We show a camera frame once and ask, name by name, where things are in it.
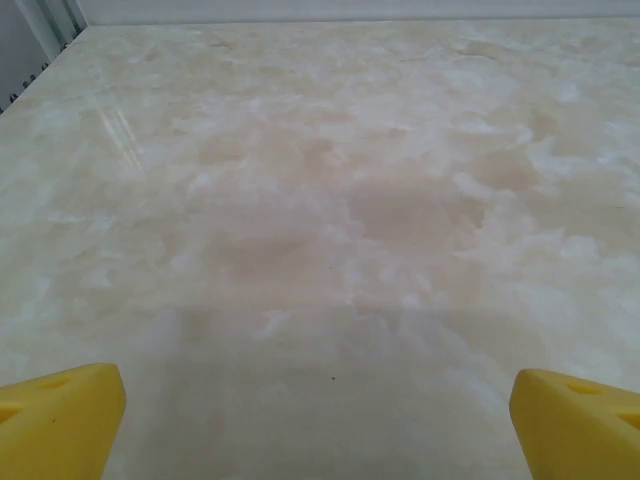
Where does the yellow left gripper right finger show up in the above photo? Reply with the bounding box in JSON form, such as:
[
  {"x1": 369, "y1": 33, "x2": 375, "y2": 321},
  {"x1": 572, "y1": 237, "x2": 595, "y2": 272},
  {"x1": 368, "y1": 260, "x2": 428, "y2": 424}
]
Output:
[{"x1": 509, "y1": 368, "x2": 640, "y2": 480}]

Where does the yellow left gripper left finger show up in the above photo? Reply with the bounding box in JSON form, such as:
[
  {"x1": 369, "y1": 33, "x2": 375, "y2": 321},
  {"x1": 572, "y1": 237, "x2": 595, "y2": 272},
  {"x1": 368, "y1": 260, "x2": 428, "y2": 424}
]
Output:
[{"x1": 0, "y1": 362, "x2": 127, "y2": 480}]

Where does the aluminium left side rail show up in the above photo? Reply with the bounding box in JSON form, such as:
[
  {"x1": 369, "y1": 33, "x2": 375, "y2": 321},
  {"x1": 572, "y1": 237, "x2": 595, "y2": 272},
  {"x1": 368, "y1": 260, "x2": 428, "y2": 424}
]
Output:
[{"x1": 0, "y1": 22, "x2": 90, "y2": 115}]

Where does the aluminium left frame post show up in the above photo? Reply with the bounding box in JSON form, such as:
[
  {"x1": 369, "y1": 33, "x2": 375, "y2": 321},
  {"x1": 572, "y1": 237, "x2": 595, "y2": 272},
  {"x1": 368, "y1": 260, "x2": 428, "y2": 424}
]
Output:
[{"x1": 12, "y1": 0, "x2": 91, "y2": 51}]

